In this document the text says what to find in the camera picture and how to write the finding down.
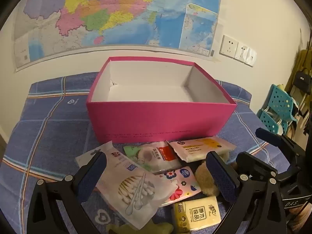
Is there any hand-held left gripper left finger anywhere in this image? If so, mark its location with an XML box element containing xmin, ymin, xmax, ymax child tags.
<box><xmin>26</xmin><ymin>151</ymin><xmax>108</xmax><ymax>234</ymax></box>

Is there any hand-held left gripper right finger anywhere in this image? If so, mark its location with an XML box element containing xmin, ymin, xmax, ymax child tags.
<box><xmin>206</xmin><ymin>151</ymin><xmax>287</xmax><ymax>234</ymax></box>

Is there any cotton swab packet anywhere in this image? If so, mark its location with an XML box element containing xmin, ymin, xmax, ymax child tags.
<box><xmin>75</xmin><ymin>140</ymin><xmax>178</xmax><ymax>230</ymax></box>

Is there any teal plastic basket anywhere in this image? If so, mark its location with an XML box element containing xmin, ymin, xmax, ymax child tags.
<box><xmin>256</xmin><ymin>84</ymin><xmax>298</xmax><ymax>134</ymax></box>

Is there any pink cardboard box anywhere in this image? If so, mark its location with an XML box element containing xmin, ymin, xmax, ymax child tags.
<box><xmin>86</xmin><ymin>57</ymin><xmax>238</xmax><ymax>144</ymax></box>

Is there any blue plaid bed sheet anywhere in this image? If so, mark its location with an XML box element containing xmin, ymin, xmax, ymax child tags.
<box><xmin>0</xmin><ymin>72</ymin><xmax>285</xmax><ymax>234</ymax></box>

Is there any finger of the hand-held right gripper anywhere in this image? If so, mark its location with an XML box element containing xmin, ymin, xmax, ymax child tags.
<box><xmin>235</xmin><ymin>152</ymin><xmax>281</xmax><ymax>183</ymax></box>
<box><xmin>255</xmin><ymin>127</ymin><xmax>305</xmax><ymax>161</ymax></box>

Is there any yellow-green hanging coat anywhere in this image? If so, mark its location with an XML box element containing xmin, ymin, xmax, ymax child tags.
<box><xmin>284</xmin><ymin>49</ymin><xmax>312</xmax><ymax>93</ymax></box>

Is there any colourful wall map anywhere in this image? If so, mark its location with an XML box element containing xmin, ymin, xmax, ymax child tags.
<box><xmin>12</xmin><ymin>0</ymin><xmax>223</xmax><ymax>72</ymax></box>

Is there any yellow tissue packet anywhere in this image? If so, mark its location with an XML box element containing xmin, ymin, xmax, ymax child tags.
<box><xmin>173</xmin><ymin>195</ymin><xmax>222</xmax><ymax>234</ymax></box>

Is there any floral tissue packet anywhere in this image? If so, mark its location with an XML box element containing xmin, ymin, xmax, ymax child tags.
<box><xmin>156</xmin><ymin>166</ymin><xmax>202</xmax><ymax>207</ymax></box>

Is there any white yellow wet wipes packet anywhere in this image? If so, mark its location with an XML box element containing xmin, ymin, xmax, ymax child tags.
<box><xmin>166</xmin><ymin>136</ymin><xmax>237</xmax><ymax>162</ymax></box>

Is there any green frog plush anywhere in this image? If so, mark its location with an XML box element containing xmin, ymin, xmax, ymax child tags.
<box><xmin>106</xmin><ymin>219</ymin><xmax>172</xmax><ymax>234</ymax></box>

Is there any small black bag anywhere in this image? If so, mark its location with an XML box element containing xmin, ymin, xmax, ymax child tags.
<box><xmin>292</xmin><ymin>71</ymin><xmax>312</xmax><ymax>91</ymax></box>

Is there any green white medical tape packet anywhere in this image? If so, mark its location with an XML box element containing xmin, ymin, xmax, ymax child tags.
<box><xmin>122</xmin><ymin>140</ymin><xmax>182</xmax><ymax>175</ymax></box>

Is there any brown bear plush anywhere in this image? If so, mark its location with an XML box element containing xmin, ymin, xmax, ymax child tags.
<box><xmin>195</xmin><ymin>151</ymin><xmax>238</xmax><ymax>197</ymax></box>

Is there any person's right forearm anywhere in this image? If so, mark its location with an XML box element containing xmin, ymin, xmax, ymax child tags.
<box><xmin>285</xmin><ymin>200</ymin><xmax>312</xmax><ymax>227</ymax></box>

